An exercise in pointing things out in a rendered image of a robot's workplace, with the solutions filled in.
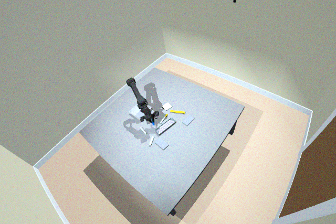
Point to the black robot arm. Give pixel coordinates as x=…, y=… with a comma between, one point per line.
x=141, y=101

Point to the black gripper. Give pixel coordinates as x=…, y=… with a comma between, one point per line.
x=155, y=114

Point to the white keyboard with purple keys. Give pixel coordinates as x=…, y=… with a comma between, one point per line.
x=162, y=128

